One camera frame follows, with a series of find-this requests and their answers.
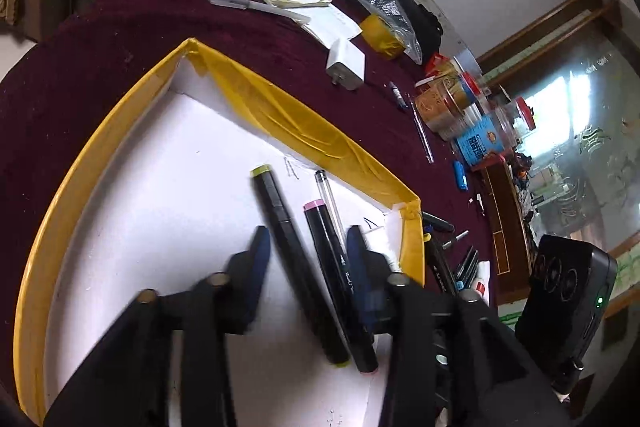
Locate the white charger plug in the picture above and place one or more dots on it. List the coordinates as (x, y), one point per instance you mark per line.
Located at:
(346, 63)

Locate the maroon velvet tablecloth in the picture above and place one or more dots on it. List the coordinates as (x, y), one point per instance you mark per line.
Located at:
(100, 57)

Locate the white glue stick orange cap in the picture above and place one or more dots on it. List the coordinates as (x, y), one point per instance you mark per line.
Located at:
(482, 274)

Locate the pile of small clutter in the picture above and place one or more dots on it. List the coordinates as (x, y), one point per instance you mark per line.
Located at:
(522, 184)

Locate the thick black marker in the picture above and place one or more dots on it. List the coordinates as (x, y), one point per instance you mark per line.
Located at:
(440, 267)

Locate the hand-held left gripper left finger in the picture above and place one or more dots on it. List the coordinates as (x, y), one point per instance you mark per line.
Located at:
(257, 267)

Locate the dark green pen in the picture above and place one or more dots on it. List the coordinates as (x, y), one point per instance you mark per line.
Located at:
(437, 221)

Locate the yellow-edged white tray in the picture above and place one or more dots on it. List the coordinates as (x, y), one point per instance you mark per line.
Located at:
(165, 182)

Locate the thin black marker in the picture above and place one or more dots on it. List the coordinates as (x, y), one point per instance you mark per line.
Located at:
(462, 269)

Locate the black marker pink cap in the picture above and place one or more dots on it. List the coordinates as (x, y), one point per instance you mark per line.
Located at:
(327, 252)

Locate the clear ballpoint pen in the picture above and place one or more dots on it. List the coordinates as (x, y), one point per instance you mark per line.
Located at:
(327, 197)

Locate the yellow tape roll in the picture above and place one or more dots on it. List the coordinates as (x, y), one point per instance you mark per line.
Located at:
(382, 38)

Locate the slim clear pen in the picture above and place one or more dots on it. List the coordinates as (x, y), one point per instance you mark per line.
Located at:
(422, 132)

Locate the metal tweezers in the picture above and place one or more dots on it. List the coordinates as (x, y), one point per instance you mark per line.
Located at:
(479, 203)

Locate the white gel pen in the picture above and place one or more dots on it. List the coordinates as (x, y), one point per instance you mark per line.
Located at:
(260, 7)

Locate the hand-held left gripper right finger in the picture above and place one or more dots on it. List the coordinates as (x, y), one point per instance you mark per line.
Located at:
(357, 267)

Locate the blue battery pack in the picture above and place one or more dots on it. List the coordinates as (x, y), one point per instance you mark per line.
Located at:
(460, 174)

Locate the black marker yellow-green cap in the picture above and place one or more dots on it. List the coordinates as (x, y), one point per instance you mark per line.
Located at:
(292, 247)

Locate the wooden framed glass window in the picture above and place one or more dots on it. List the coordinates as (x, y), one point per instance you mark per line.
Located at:
(590, 107)

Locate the clear jar red lid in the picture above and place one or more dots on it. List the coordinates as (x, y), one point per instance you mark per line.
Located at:
(512, 119)

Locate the silver-tipped black pen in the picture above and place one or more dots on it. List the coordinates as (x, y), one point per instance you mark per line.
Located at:
(456, 239)

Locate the clear plastic bag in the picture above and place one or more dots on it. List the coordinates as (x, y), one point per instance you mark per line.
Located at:
(395, 17)

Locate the white paper sheet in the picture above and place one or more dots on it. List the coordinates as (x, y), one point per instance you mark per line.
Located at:
(332, 24)

